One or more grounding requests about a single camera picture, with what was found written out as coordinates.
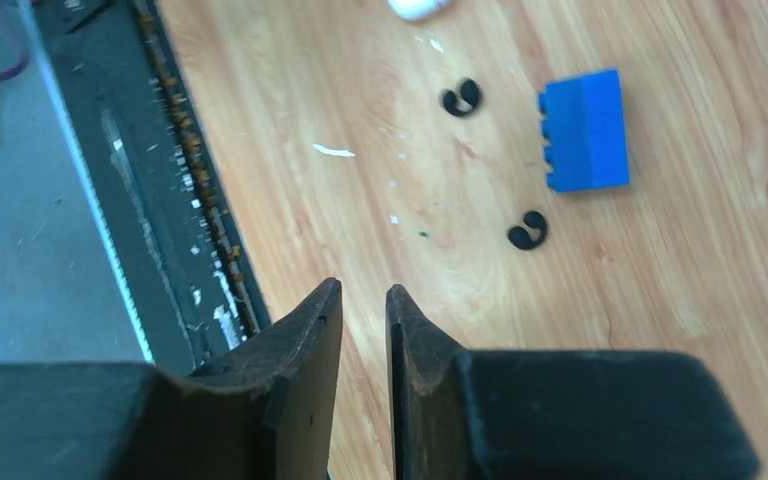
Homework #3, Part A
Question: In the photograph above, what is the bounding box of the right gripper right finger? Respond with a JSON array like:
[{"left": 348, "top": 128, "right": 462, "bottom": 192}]
[{"left": 386, "top": 285, "right": 761, "bottom": 479}]

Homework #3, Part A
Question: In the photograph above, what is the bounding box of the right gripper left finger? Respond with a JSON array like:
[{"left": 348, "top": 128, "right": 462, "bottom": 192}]
[{"left": 0, "top": 278, "right": 343, "bottom": 479}]

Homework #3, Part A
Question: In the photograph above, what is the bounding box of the black earbud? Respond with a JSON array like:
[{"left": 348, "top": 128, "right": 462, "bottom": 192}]
[
  {"left": 441, "top": 78, "right": 483, "bottom": 118},
  {"left": 507, "top": 210, "right": 549, "bottom": 251}
]

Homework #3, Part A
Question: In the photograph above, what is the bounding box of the white earbud charging case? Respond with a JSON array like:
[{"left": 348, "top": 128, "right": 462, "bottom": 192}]
[{"left": 387, "top": 0, "right": 452, "bottom": 22}]

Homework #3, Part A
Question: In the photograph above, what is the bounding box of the blue toy brick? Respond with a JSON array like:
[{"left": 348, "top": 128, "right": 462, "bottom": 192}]
[{"left": 537, "top": 68, "right": 631, "bottom": 193}]

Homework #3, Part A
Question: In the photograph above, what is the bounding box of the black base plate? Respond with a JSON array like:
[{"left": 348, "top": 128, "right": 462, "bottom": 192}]
[{"left": 29, "top": 1, "right": 270, "bottom": 374}]

